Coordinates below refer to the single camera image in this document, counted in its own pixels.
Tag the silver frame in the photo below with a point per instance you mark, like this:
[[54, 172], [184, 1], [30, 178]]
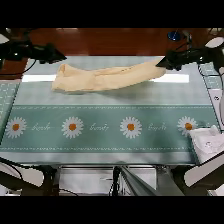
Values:
[[140, 185]]

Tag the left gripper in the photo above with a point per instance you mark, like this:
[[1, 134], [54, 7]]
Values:
[[50, 54]]

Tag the yellow shirt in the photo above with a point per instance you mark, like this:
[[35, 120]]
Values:
[[100, 78]]

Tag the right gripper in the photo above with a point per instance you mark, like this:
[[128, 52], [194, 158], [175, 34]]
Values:
[[180, 58]]

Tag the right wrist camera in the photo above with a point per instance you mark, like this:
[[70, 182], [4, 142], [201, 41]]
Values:
[[187, 41]]

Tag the white garment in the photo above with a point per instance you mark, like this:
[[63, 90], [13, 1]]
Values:
[[208, 143]]

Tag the stand with blue round foot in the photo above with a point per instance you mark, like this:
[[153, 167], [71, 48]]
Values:
[[174, 35]]

